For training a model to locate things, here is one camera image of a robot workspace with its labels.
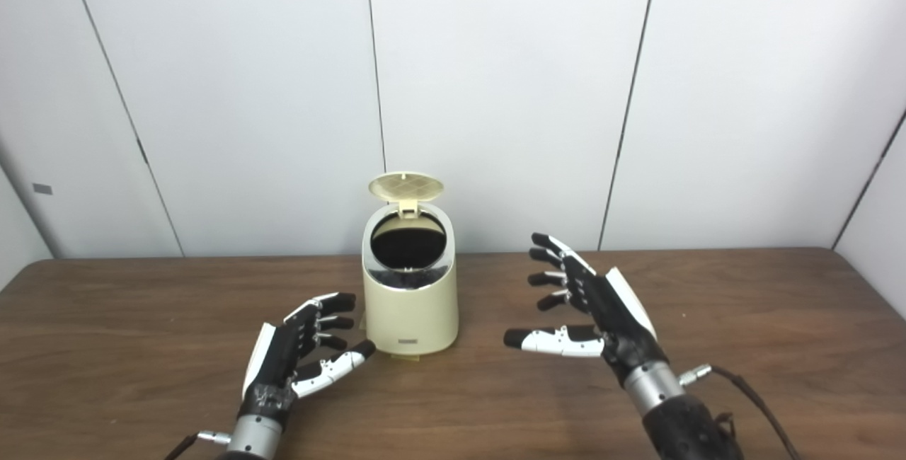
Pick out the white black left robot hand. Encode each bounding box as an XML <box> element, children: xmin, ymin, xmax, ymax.
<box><xmin>237</xmin><ymin>292</ymin><xmax>377</xmax><ymax>432</ymax></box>

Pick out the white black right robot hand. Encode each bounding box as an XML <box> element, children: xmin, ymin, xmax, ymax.
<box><xmin>504</xmin><ymin>233</ymin><xmax>670</xmax><ymax>384</ymax></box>

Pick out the cream-colored desktop bin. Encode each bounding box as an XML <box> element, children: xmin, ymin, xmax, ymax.
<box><xmin>362</xmin><ymin>204</ymin><xmax>459</xmax><ymax>356</ymax></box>

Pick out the round cream bin lid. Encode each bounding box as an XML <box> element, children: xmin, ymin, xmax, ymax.
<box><xmin>368</xmin><ymin>171</ymin><xmax>445</xmax><ymax>219</ymax></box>

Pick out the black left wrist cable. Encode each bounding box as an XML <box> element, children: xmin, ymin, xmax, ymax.
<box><xmin>164</xmin><ymin>430</ymin><xmax>233</xmax><ymax>460</ymax></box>

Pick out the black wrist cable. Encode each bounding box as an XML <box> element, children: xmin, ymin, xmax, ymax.
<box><xmin>678</xmin><ymin>364</ymin><xmax>801</xmax><ymax>460</ymax></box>
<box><xmin>164</xmin><ymin>430</ymin><xmax>233</xmax><ymax>460</ymax></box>

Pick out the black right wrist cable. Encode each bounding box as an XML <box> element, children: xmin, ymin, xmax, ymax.
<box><xmin>678</xmin><ymin>364</ymin><xmax>801</xmax><ymax>460</ymax></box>

